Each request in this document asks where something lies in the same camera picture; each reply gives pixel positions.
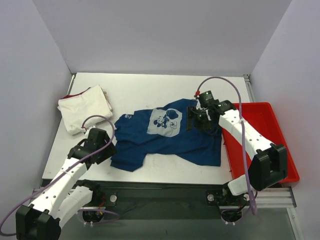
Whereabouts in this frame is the blue printed t-shirt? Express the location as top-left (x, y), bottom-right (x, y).
top-left (110, 98), bottom-right (222, 172)

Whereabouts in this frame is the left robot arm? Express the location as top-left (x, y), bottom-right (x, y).
top-left (15, 128), bottom-right (117, 240)

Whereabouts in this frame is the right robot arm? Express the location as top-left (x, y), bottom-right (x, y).
top-left (187, 100), bottom-right (288, 204)

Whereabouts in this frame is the folded white t-shirt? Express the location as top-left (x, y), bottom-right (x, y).
top-left (57, 84), bottom-right (113, 135)

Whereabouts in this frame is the red plastic bin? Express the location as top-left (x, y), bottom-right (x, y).
top-left (222, 102), bottom-right (287, 179)

